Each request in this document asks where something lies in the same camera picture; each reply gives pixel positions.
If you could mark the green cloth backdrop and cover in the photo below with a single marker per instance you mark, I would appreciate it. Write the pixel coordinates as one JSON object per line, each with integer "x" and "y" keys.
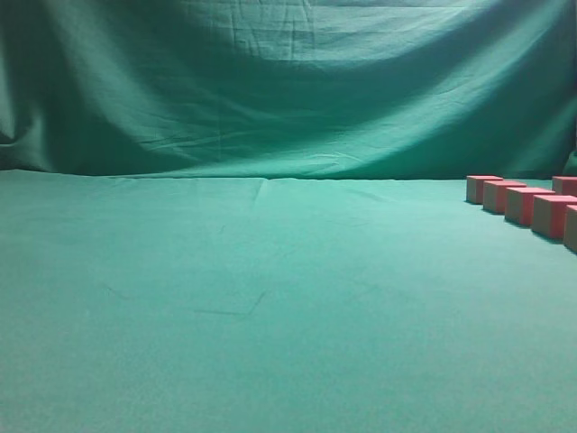
{"x": 250, "y": 216}

